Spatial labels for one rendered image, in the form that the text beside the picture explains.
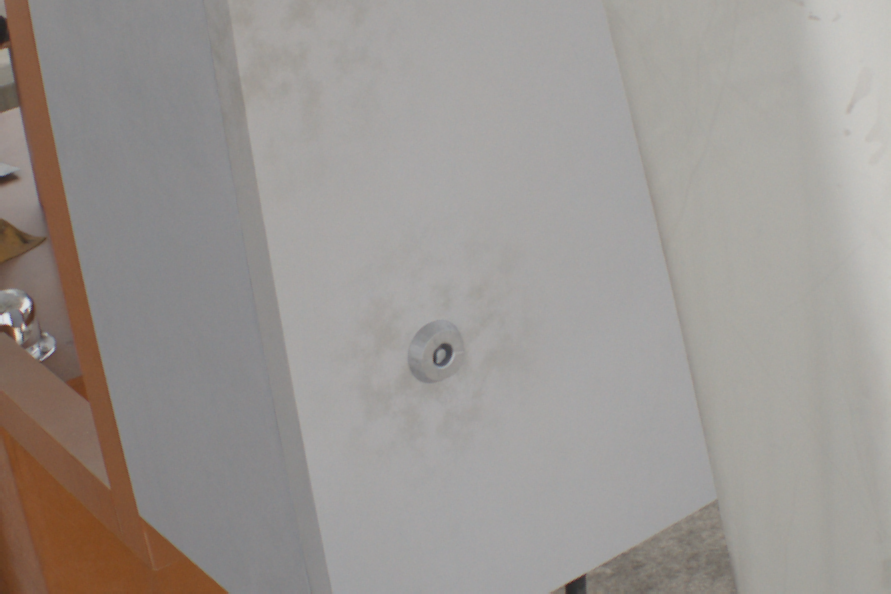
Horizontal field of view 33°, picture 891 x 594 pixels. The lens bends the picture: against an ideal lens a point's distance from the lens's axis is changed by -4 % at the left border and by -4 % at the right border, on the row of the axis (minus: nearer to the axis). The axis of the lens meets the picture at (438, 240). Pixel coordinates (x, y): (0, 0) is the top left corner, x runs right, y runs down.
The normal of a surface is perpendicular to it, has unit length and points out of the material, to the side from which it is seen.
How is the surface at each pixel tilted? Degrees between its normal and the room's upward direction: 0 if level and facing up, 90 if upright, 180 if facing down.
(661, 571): 0
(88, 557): 90
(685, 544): 0
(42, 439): 90
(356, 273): 90
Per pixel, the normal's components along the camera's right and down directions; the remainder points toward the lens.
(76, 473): -0.80, 0.31
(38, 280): -0.12, -0.92
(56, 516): 0.65, 0.21
